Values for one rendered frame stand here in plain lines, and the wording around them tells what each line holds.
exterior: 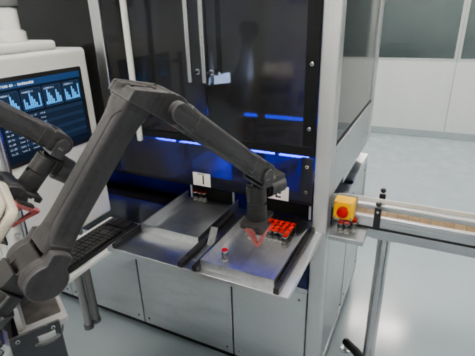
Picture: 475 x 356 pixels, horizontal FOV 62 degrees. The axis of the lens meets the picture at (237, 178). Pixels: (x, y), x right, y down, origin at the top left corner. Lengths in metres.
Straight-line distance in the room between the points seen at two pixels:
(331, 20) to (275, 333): 1.32
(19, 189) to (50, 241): 0.42
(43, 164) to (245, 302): 1.11
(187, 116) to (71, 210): 0.27
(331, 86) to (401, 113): 4.74
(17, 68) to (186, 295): 1.24
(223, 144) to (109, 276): 1.59
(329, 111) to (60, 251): 0.94
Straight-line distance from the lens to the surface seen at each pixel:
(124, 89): 0.72
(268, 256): 1.38
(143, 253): 1.46
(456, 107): 6.03
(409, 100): 6.01
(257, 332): 1.97
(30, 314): 1.05
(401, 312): 2.64
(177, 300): 2.11
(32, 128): 1.13
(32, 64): 1.63
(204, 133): 0.84
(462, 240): 1.60
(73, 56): 1.75
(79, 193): 0.74
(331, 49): 1.33
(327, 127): 1.38
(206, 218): 1.63
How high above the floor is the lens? 1.66
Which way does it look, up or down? 23 degrees down
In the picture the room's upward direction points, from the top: 2 degrees counter-clockwise
